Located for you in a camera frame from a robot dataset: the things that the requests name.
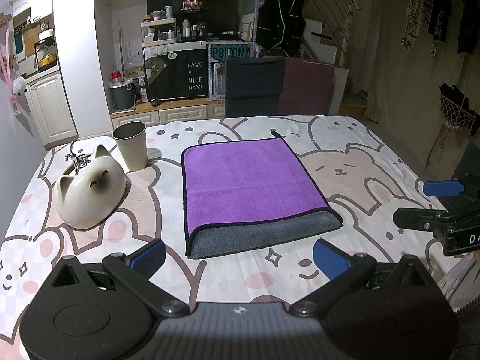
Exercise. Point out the white kitchen cupboard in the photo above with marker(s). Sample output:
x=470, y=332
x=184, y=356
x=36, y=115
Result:
x=51, y=113

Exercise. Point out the grey metal cup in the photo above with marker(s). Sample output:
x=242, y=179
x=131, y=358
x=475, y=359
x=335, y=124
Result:
x=131, y=141

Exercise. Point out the black hanging jacket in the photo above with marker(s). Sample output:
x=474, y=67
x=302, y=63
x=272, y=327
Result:
x=281, y=26

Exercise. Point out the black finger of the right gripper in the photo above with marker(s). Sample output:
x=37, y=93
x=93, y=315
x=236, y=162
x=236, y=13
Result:
x=419, y=219

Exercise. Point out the cat-shaped ceramic bowl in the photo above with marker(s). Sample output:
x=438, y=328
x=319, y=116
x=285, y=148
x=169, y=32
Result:
x=84, y=198

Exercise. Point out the keys in cat bowl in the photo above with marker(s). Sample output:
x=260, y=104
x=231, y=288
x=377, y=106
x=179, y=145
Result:
x=78, y=160

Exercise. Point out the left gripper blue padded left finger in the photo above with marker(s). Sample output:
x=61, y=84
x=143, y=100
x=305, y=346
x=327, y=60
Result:
x=133, y=272

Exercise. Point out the white tiered shelf rack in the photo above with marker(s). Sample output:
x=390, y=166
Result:
x=158, y=32

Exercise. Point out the dark hanging clothes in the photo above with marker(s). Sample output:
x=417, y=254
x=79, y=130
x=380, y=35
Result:
x=435, y=16

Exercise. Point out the purple and grey towel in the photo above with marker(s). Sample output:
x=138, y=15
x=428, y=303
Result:
x=240, y=196

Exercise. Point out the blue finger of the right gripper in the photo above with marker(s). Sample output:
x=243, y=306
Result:
x=446, y=188

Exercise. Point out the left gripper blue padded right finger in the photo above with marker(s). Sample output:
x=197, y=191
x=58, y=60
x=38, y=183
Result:
x=347, y=274

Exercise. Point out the dark grey trash bin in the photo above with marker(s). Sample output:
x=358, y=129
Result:
x=123, y=96

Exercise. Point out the maroon board panel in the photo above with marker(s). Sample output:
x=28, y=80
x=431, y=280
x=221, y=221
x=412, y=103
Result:
x=307, y=87

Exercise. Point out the dark upholstered chair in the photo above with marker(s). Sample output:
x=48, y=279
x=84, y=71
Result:
x=253, y=86

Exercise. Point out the black have-a-nice-day curtain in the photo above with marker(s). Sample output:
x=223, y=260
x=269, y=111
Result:
x=173, y=73

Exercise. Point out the white wooden cabinet bench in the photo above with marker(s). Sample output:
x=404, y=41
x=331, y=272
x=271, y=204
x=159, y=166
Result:
x=169, y=111

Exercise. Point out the hanging net bag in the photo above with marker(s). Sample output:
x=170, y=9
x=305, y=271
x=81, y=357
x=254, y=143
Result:
x=457, y=115

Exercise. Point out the teal poison sign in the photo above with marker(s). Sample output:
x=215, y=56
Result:
x=225, y=51

